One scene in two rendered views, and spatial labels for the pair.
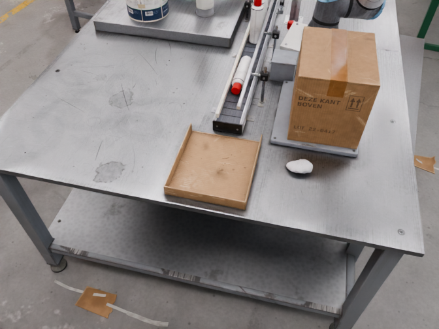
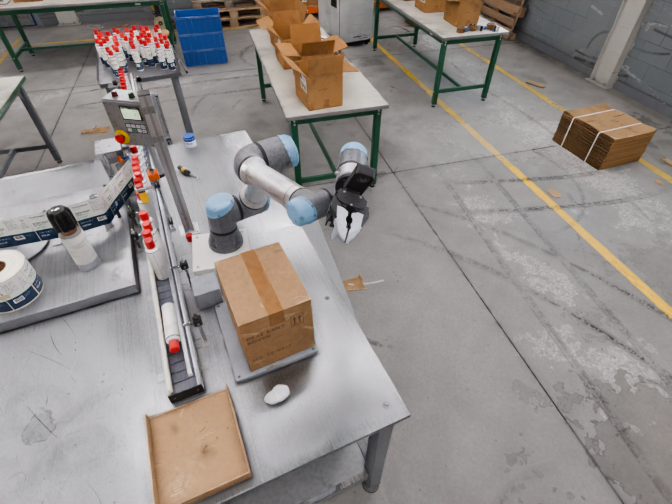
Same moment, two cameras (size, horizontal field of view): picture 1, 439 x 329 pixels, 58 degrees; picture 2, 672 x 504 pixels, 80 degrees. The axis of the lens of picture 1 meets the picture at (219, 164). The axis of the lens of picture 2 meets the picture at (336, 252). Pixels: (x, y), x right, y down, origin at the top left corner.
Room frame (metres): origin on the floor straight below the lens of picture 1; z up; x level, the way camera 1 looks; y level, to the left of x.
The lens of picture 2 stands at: (0.25, -0.04, 2.11)
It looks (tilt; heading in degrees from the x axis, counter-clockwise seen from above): 44 degrees down; 323
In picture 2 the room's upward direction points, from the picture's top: straight up
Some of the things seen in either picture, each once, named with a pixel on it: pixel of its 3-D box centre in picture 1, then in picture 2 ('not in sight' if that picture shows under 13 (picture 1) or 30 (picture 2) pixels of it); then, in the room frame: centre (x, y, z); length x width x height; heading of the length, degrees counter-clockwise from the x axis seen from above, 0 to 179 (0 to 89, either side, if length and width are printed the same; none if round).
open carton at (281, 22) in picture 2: not in sight; (291, 39); (3.58, -2.09, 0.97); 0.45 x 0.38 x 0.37; 71
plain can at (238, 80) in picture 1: (241, 75); (171, 327); (1.29, -0.09, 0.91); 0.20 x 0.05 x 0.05; 165
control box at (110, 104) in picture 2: not in sight; (135, 119); (1.93, -0.33, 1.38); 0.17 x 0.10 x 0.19; 42
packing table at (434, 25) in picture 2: not in sight; (426, 42); (4.09, -4.50, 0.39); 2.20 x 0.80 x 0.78; 158
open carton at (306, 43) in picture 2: not in sight; (311, 56); (3.13, -2.00, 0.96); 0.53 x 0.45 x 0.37; 70
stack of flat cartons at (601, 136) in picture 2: not in sight; (601, 135); (1.56, -4.36, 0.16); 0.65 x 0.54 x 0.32; 163
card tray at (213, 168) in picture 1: (215, 162); (196, 443); (0.88, 0.01, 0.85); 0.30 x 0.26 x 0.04; 166
